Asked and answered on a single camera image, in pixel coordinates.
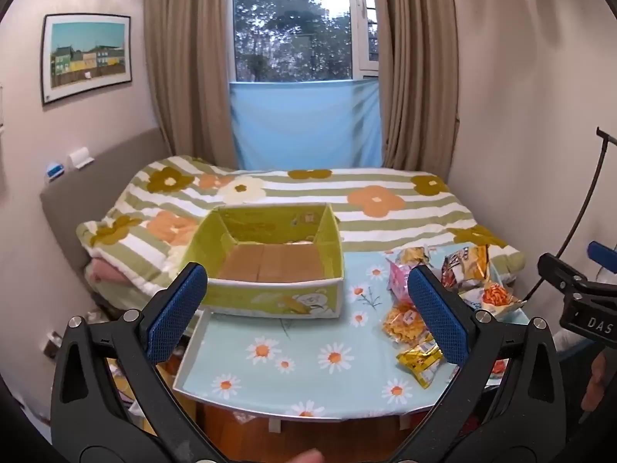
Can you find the small blue and white item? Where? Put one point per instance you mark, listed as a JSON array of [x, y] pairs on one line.
[[56, 169]]

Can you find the pink snack packet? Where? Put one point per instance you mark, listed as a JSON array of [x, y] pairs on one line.
[[399, 282]]

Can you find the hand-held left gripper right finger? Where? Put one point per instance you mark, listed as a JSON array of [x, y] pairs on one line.
[[438, 320]]

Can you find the beige curtain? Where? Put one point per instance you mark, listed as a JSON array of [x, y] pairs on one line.
[[419, 67], [188, 58]]

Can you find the daisy print tablecloth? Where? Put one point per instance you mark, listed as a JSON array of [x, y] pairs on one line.
[[308, 361]]

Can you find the person's right hand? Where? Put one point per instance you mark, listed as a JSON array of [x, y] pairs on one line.
[[596, 381]]

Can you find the framed wall picture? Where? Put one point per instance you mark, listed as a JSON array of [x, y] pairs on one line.
[[86, 55]]

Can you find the clear waffle packet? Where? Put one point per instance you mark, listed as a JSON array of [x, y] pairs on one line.
[[402, 323]]

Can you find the striped flower blanket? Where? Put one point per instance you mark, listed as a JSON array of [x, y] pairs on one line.
[[385, 202]]

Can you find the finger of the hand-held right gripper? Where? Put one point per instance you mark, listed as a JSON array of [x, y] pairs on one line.
[[559, 272], [601, 253]]

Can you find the white holder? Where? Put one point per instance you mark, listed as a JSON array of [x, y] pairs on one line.
[[79, 158]]

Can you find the green cardboard box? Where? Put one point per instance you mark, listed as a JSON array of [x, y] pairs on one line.
[[270, 260]]

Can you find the window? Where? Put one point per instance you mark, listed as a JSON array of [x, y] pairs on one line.
[[289, 19]]

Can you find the orange chips packet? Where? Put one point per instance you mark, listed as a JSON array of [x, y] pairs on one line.
[[494, 296]]

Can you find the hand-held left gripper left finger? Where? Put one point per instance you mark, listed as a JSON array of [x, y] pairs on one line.
[[177, 316]]

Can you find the wall socket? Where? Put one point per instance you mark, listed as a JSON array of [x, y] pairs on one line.
[[51, 346]]

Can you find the black gooseneck stand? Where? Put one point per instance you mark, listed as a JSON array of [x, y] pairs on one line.
[[585, 202]]

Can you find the gold snack packet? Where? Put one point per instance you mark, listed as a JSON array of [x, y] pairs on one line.
[[412, 255]]

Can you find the grey headboard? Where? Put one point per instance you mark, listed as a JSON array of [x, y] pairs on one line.
[[72, 212]]

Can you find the light blue window cloth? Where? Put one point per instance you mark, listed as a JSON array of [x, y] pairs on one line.
[[303, 123]]

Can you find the red and yellow snack packet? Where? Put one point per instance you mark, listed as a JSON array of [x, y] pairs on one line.
[[465, 265]]

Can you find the pink pillow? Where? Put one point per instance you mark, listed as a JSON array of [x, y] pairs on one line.
[[111, 275]]

